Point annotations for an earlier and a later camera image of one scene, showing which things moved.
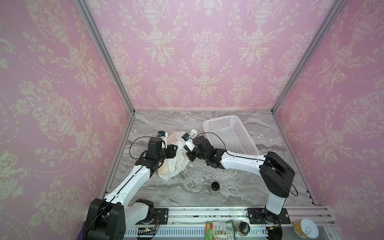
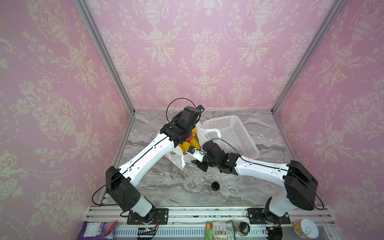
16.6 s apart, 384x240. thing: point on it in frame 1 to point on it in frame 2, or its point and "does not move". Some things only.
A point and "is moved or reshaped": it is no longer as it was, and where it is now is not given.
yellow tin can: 305,228 does not move
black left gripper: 171,151 to 176,117
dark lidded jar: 242,228 does not move
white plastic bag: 169,167 is moved or reshaped
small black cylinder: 215,186 does not move
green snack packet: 220,230 does not move
